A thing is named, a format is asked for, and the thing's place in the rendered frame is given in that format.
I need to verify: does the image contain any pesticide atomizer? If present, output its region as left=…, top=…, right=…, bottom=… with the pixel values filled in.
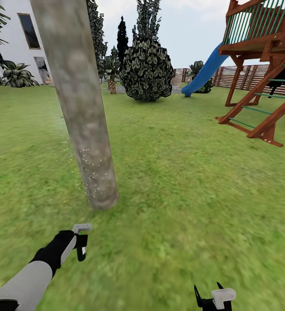
left=76, top=247, right=86, bottom=261

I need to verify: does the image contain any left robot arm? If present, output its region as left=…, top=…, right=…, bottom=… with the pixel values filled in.
left=0, top=223, right=92, bottom=311

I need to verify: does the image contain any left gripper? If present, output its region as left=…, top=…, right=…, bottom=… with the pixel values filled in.
left=74, top=234, right=88, bottom=249

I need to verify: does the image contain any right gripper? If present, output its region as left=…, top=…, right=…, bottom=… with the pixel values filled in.
left=195, top=283, right=232, bottom=311

